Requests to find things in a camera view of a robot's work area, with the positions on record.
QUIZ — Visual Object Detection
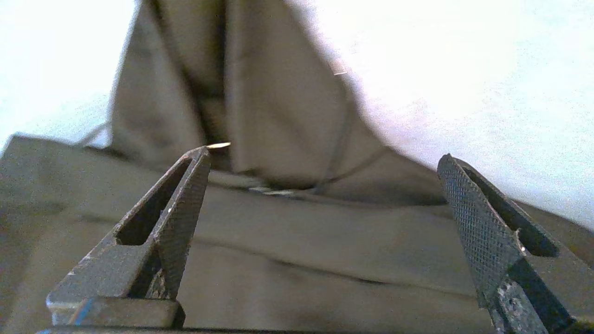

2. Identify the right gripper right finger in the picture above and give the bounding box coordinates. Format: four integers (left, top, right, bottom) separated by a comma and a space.
437, 154, 594, 334

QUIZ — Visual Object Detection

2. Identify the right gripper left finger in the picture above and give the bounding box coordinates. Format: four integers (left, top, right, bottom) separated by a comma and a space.
46, 146, 213, 328

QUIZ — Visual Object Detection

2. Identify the black zip hoodie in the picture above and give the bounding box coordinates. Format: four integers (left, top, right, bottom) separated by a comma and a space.
0, 0, 594, 334

